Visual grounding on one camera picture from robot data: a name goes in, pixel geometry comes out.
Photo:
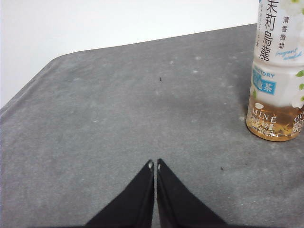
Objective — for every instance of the pale jasmine oolong tea bottle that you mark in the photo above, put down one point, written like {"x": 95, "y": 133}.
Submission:
{"x": 278, "y": 71}

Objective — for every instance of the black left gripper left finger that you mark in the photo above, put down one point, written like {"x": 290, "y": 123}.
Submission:
{"x": 133, "y": 204}

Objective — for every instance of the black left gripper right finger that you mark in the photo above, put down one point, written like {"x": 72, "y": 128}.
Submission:
{"x": 180, "y": 204}

